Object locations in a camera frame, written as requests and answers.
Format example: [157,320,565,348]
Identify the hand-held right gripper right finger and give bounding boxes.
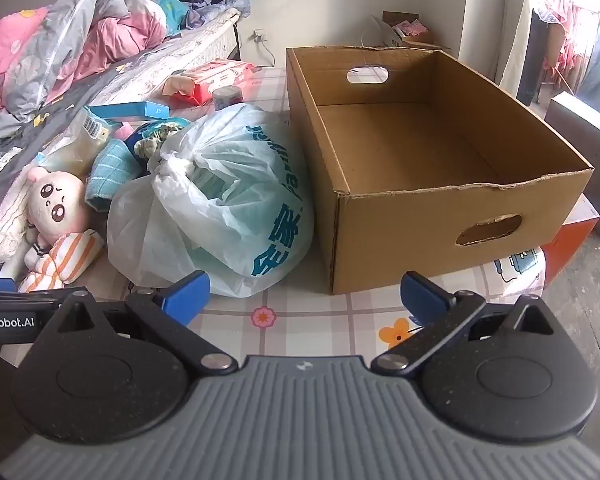
[372,270,556,379]

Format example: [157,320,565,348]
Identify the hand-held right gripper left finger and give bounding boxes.
[55,270,240,377]

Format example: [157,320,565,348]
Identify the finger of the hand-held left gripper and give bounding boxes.
[0,278,88,307]

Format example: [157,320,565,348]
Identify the white plastic bag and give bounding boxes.
[106,103,315,298]

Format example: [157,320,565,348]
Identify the brown cardboard box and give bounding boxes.
[285,46,595,296]

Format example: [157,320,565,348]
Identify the lace trimmed pillow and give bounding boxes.
[0,147,33,264]

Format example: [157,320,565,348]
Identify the orange striped plush toy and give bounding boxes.
[17,229,106,294]

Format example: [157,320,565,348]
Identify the pink faced plush doll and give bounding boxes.
[22,166,92,281]

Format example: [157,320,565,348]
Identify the teal striped towel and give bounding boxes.
[84,138,144,212]

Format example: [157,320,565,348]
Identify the blue patterned pouch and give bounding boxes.
[131,117,194,162]

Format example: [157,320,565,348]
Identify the white snack packet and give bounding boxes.
[39,106,117,177]

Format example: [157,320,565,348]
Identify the orange box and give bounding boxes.
[541,194,600,287]

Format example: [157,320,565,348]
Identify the grey floral bedsheet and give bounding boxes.
[0,35,191,281]

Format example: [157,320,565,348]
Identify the flat blue box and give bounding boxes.
[84,101,172,124]

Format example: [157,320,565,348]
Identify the small grey tin can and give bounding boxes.
[212,85,244,111]

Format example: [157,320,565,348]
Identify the dark cabinet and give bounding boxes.
[544,92,600,242]

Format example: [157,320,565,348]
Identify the red wet wipes pack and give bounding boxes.
[161,59,256,107]

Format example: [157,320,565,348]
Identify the white quilted mattress pad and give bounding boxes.
[87,7,243,111]

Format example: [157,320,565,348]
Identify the hanging dark trousers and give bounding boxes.
[516,7,552,107]

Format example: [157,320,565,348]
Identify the small open cardboard box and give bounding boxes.
[381,11,452,54]

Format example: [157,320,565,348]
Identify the pink and grey quilt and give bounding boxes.
[0,0,170,128]

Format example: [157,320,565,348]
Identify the blue crumpled clothes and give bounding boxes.
[152,0,254,32]

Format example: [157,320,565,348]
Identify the hanging pink clothes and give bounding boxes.
[530,0,600,78]

